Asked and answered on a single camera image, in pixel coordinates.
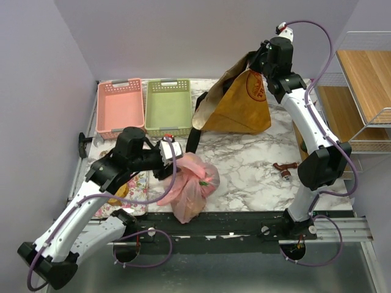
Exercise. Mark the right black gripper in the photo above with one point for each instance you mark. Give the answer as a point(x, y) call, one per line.
point(254, 57)

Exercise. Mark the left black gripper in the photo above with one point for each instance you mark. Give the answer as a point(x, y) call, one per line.
point(163, 172)

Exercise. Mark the pink plastic grocery bag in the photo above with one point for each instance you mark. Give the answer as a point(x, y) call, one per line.
point(195, 181)

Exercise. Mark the yellow Trader Joe's tote bag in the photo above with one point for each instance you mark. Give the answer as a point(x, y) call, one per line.
point(235, 103)

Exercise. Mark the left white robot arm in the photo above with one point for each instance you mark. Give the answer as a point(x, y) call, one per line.
point(56, 255)

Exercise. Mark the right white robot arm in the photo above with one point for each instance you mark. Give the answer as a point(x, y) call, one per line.
point(327, 155)

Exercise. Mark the floral tray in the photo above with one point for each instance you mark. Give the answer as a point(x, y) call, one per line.
point(137, 190)

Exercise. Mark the bread slice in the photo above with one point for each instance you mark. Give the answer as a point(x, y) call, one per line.
point(121, 193)

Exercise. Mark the green plastic basket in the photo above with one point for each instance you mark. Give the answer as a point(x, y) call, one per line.
point(168, 107)

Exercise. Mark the pink plastic basket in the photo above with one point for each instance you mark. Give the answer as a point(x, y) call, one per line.
point(120, 104)

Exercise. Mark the green glass bottle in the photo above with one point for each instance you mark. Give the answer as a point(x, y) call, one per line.
point(303, 147)

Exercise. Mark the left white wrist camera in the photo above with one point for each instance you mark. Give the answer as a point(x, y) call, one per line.
point(170, 149)

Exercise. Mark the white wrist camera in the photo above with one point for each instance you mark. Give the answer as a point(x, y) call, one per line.
point(170, 149)
point(282, 30)

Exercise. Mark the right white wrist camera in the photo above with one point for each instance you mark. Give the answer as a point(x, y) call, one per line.
point(282, 30)

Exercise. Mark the black mounting rail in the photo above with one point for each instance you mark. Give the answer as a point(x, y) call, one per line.
point(156, 233)

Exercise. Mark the white wire wooden shelf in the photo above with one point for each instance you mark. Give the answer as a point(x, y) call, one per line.
point(355, 101)

